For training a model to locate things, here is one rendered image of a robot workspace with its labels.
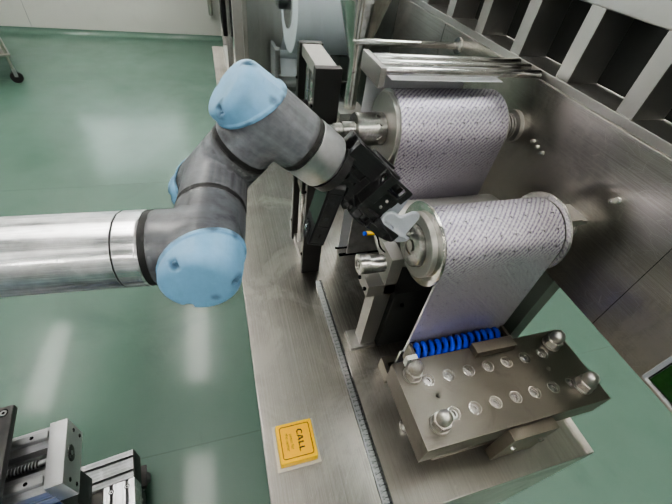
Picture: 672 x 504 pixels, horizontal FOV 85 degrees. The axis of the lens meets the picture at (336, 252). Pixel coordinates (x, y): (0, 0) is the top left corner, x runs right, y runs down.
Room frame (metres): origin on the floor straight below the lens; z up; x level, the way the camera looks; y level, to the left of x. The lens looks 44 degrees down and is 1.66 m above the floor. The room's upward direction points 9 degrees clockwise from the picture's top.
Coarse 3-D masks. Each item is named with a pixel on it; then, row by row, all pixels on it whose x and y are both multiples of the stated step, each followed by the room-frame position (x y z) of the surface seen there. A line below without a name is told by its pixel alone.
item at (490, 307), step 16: (496, 288) 0.48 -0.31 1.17; (512, 288) 0.49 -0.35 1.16; (528, 288) 0.51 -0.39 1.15; (432, 304) 0.43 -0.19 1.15; (448, 304) 0.44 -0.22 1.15; (464, 304) 0.45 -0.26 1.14; (480, 304) 0.47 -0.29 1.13; (496, 304) 0.49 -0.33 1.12; (512, 304) 0.50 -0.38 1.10; (432, 320) 0.43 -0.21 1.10; (448, 320) 0.45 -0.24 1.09; (464, 320) 0.46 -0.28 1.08; (480, 320) 0.48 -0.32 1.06; (496, 320) 0.50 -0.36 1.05; (416, 336) 0.43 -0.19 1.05; (432, 336) 0.44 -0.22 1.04
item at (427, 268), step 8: (424, 216) 0.48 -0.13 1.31; (424, 224) 0.47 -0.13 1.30; (432, 224) 0.46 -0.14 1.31; (424, 232) 0.46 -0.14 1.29; (432, 232) 0.45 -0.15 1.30; (432, 240) 0.44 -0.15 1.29; (432, 248) 0.43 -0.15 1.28; (432, 256) 0.42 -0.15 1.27; (424, 264) 0.43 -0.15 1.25; (432, 264) 0.42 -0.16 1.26; (416, 272) 0.44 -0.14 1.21; (424, 272) 0.43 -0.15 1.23; (432, 272) 0.42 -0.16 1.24
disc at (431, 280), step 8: (408, 208) 0.54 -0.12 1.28; (416, 208) 0.52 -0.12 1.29; (424, 208) 0.50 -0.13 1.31; (432, 208) 0.48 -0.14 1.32; (432, 216) 0.47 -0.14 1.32; (440, 224) 0.45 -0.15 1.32; (440, 232) 0.44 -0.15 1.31; (440, 240) 0.44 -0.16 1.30; (440, 248) 0.43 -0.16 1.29; (440, 256) 0.42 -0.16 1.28; (440, 264) 0.42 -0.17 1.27; (440, 272) 0.41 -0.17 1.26; (416, 280) 0.45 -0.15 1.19; (424, 280) 0.43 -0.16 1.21; (432, 280) 0.42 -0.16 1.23
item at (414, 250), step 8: (416, 224) 0.49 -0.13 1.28; (416, 232) 0.46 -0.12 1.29; (408, 240) 0.47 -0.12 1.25; (416, 240) 0.46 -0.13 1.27; (424, 240) 0.45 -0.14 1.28; (408, 248) 0.47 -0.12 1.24; (416, 248) 0.45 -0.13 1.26; (424, 248) 0.44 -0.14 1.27; (408, 256) 0.46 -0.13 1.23; (416, 256) 0.44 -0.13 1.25; (424, 256) 0.44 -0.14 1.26; (408, 264) 0.45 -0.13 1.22; (416, 264) 0.44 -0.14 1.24
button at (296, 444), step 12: (300, 420) 0.28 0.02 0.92; (276, 432) 0.25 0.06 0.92; (288, 432) 0.25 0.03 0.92; (300, 432) 0.25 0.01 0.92; (312, 432) 0.26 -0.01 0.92; (288, 444) 0.23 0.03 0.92; (300, 444) 0.23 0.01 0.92; (312, 444) 0.24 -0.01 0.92; (288, 456) 0.21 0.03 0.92; (300, 456) 0.21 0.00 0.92; (312, 456) 0.22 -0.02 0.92
